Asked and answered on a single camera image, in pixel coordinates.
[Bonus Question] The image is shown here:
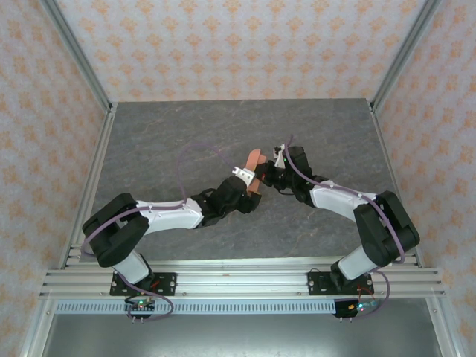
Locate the orange paper box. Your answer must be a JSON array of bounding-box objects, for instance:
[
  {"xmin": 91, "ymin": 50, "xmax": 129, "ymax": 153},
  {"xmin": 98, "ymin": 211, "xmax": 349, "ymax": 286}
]
[{"xmin": 243, "ymin": 148, "xmax": 269, "ymax": 198}]

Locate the grey metal sheet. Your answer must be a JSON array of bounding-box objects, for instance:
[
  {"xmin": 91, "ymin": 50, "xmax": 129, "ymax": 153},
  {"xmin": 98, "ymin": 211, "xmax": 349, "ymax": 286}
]
[{"xmin": 40, "ymin": 314, "xmax": 443, "ymax": 357}]

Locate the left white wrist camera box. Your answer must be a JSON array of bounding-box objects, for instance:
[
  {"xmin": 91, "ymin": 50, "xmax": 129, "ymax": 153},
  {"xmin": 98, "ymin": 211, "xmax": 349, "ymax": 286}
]
[{"xmin": 230, "ymin": 167, "xmax": 256, "ymax": 185}]

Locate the aluminium mounting rail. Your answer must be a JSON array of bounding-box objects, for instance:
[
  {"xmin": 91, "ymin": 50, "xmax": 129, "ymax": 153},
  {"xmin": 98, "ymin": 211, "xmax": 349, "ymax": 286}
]
[{"xmin": 39, "ymin": 260, "xmax": 446, "ymax": 298}]

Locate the aluminium table side rail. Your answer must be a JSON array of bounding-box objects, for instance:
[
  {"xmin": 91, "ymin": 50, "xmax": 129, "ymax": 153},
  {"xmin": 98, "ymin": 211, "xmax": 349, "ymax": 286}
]
[
  {"xmin": 59, "ymin": 103, "xmax": 118, "ymax": 268},
  {"xmin": 367, "ymin": 102, "xmax": 425, "ymax": 268}
]

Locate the slotted grey cable duct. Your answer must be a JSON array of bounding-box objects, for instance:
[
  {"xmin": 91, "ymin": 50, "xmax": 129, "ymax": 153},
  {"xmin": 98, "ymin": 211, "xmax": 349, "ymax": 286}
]
[{"xmin": 54, "ymin": 300, "xmax": 434, "ymax": 315}]

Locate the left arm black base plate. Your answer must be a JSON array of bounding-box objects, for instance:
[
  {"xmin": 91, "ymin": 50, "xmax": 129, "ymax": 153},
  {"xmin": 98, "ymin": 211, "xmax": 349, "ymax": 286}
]
[{"xmin": 109, "ymin": 272, "xmax": 178, "ymax": 297}]

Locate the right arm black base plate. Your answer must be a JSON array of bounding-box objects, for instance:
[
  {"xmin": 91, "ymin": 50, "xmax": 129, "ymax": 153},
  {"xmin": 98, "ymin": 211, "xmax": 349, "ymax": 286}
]
[{"xmin": 307, "ymin": 271, "xmax": 375, "ymax": 297}]

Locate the aluminium frame post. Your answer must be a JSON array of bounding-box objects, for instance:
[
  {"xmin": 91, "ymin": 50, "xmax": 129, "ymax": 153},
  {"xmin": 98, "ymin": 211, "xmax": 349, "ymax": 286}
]
[
  {"xmin": 370, "ymin": 0, "xmax": 443, "ymax": 112},
  {"xmin": 39, "ymin": 0, "xmax": 112, "ymax": 112}
]

